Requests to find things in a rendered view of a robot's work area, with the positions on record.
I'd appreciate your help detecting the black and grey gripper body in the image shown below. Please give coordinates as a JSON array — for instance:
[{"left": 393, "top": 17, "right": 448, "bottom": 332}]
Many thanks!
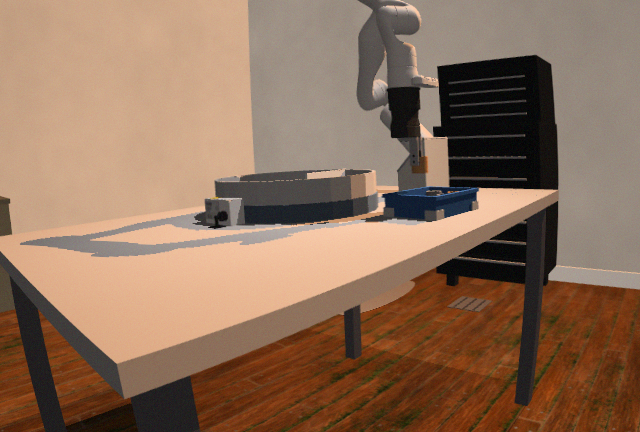
[{"left": 387, "top": 66, "right": 438, "bottom": 138}]

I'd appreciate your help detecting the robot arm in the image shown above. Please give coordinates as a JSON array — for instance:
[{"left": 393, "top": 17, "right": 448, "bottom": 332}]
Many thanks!
[{"left": 357, "top": 0, "right": 421, "bottom": 111}]

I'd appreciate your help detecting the blue crate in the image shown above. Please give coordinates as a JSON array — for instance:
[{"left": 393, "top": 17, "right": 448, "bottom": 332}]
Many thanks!
[{"left": 382, "top": 186, "right": 479, "bottom": 221}]

